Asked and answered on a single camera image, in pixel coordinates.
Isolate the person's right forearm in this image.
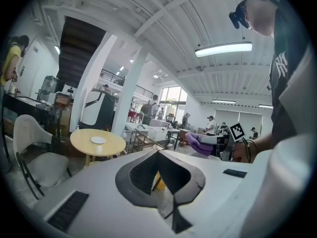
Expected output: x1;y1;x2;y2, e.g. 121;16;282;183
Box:
232;130;274;164

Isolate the black desk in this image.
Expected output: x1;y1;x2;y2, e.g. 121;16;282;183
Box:
2;93;62;138

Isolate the person in dark shirt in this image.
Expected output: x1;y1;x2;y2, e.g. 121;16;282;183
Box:
267;6;317;158

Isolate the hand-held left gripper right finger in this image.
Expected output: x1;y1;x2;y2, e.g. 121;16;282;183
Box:
158;149;263;238

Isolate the person's face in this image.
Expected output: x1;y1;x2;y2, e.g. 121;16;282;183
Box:
244;0;278;37

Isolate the dark staircase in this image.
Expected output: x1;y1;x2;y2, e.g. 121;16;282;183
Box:
59;16;107;83

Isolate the black head-mounted camera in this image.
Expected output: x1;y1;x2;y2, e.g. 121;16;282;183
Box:
229;0;251;29

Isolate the grey armchair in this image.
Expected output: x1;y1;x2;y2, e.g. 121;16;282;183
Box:
13;115;72;200

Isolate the purple cloth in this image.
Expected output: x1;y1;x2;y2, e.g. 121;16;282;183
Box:
185;132;213;156

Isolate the white and black kiosk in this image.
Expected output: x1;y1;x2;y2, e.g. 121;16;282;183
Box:
80;89;117;131

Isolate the black legged table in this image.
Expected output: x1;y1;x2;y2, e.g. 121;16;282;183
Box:
165;128;181;150

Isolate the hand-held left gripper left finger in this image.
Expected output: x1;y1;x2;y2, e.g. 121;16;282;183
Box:
33;149;174;238

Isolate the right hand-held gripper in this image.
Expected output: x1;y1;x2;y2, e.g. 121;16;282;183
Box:
198;123;246;161

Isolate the round wooden side table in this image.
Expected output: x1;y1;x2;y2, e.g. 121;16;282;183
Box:
70;128;126;166

